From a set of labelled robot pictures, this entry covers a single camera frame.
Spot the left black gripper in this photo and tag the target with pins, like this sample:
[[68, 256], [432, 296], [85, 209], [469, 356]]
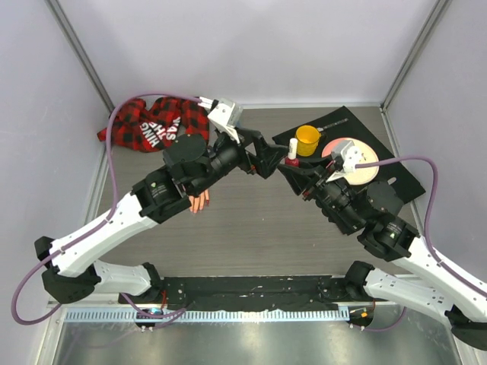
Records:
[[268, 156]]

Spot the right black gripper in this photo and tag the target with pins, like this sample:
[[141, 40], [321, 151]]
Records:
[[300, 178]]

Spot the white nail polish cap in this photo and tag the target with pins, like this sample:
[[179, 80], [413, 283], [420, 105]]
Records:
[[292, 149]]

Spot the red nail polish bottle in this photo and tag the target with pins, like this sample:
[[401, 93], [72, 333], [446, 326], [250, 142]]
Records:
[[292, 162]]

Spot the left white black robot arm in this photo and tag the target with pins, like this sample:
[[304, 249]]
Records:
[[73, 267]]

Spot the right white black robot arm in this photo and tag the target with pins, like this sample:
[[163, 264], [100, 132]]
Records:
[[451, 294]]

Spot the yellow mug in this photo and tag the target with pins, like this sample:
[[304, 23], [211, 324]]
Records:
[[308, 139]]

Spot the black placemat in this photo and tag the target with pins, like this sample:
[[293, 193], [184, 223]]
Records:
[[369, 124]]

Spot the silver fork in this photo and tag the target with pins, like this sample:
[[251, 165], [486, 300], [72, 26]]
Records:
[[392, 180]]

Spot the mannequin hand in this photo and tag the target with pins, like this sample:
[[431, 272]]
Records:
[[199, 202]]

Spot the red black plaid shirt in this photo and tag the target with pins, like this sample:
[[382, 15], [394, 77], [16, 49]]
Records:
[[151, 129]]

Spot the dark handled knife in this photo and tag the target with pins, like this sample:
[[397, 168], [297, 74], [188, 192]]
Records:
[[332, 125]]

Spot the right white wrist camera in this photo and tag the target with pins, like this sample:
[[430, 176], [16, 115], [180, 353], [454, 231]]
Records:
[[346, 156]]

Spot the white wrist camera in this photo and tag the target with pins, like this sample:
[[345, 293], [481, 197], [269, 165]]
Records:
[[346, 156], [224, 114]]

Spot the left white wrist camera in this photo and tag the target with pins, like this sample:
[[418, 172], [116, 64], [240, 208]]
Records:
[[224, 114]]

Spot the white cable duct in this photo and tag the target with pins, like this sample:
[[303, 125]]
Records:
[[100, 315]]

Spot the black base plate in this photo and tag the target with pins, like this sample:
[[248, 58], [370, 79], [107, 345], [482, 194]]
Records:
[[255, 293]]

